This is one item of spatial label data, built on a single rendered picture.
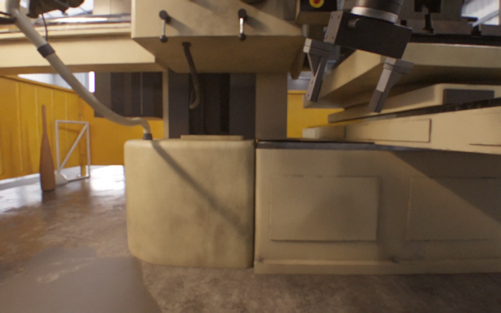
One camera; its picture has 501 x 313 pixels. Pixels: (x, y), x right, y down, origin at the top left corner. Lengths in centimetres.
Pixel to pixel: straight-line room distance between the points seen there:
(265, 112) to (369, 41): 132
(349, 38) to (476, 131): 44
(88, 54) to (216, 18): 82
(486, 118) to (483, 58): 31
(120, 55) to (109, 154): 265
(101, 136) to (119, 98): 219
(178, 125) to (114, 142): 234
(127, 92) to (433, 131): 178
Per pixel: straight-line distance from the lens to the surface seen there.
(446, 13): 106
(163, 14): 121
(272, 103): 174
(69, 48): 179
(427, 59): 94
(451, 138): 86
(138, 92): 195
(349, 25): 45
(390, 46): 50
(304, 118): 355
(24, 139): 362
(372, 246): 134
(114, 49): 164
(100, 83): 210
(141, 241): 139
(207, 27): 118
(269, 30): 116
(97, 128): 419
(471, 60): 102
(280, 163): 112
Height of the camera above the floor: 63
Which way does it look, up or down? 5 degrees down
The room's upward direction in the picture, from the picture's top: 1 degrees clockwise
